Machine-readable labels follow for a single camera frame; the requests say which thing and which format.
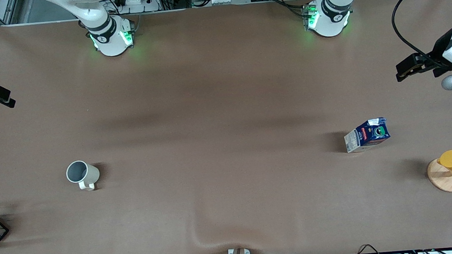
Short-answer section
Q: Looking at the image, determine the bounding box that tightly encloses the white power strip with plugs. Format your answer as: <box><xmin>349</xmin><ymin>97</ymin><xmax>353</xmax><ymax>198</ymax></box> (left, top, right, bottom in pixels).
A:
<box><xmin>113</xmin><ymin>0</ymin><xmax>162</xmax><ymax>14</ymax></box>

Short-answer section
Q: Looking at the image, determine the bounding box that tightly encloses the white ribbed mug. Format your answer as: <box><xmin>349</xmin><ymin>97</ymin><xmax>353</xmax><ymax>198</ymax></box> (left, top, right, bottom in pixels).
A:
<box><xmin>65</xmin><ymin>159</ymin><xmax>101</xmax><ymax>193</ymax></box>

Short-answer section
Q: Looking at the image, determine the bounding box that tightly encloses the blue milk carton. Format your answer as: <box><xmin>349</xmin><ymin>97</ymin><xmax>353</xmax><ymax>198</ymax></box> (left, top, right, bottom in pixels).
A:
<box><xmin>343</xmin><ymin>117</ymin><xmax>392</xmax><ymax>153</ymax></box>

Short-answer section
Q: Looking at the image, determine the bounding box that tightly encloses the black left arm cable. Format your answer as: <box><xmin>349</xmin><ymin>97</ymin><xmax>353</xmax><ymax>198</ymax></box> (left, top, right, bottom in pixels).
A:
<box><xmin>390</xmin><ymin>0</ymin><xmax>452</xmax><ymax>72</ymax></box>

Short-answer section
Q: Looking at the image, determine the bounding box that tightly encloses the brown table cloth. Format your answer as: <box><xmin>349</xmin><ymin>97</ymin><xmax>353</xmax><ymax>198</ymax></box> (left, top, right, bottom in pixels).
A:
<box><xmin>0</xmin><ymin>0</ymin><xmax>452</xmax><ymax>254</ymax></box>

